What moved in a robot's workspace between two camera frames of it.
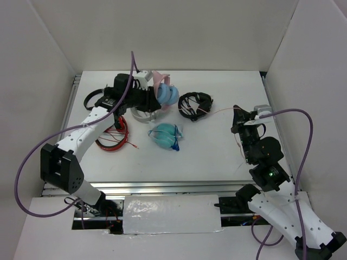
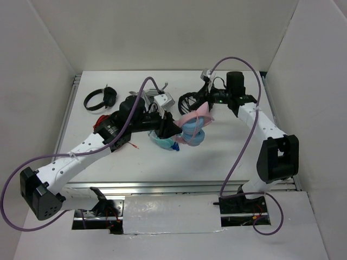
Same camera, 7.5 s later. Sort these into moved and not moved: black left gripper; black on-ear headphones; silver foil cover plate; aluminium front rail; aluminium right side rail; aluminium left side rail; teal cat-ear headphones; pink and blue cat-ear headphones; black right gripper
Moved: black left gripper; black right gripper; pink and blue cat-ear headphones
Not moved: black on-ear headphones; aluminium front rail; aluminium right side rail; aluminium left side rail; silver foil cover plate; teal cat-ear headphones
